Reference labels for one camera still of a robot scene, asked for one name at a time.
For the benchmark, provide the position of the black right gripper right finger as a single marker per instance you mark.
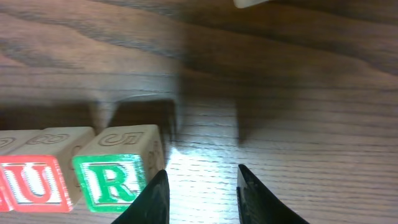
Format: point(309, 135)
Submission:
point(258, 205)

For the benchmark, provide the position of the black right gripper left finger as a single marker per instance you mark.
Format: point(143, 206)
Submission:
point(152, 206)

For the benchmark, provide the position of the green R block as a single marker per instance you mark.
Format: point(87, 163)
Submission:
point(116, 166)

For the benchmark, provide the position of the red U block moved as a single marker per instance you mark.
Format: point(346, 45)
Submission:
point(39, 176)

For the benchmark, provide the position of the red E block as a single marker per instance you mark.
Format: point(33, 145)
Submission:
point(11, 140)

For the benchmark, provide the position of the blue T block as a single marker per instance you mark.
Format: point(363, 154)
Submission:
point(247, 3)

